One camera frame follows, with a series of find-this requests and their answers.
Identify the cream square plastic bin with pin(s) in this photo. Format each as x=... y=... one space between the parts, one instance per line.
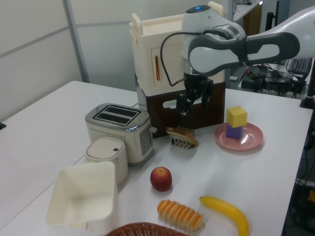
x=81 y=194

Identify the bread slice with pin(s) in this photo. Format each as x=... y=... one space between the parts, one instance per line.
x=183 y=136

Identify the yellow banana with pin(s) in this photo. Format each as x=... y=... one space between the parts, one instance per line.
x=229 y=209

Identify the purple foam cube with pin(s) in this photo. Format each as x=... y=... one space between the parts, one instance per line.
x=233 y=132

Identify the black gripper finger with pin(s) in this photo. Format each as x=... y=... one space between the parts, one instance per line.
x=208 y=98
x=184 y=104

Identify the black pole with clamp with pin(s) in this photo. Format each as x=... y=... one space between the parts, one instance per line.
x=310 y=88

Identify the cream chrome toaster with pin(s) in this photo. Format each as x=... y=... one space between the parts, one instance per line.
x=115 y=127

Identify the cream toy cabinet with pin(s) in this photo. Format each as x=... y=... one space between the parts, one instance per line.
x=152 y=37

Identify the black keyboard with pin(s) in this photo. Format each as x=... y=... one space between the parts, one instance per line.
x=301 y=66

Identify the yellow foam cube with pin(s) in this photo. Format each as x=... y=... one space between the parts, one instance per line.
x=236 y=116

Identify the brown wicker basket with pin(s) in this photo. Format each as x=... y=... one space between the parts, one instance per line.
x=147 y=229

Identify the orange striped bread roll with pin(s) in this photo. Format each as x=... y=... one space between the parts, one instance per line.
x=180 y=216

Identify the small white lidded trash can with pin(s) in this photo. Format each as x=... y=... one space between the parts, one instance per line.
x=105 y=152

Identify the red apple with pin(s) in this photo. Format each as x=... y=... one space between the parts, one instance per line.
x=161 y=179

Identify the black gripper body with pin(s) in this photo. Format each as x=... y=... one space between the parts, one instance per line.
x=195 y=83

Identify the pink plate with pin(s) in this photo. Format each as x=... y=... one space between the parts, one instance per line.
x=252 y=138

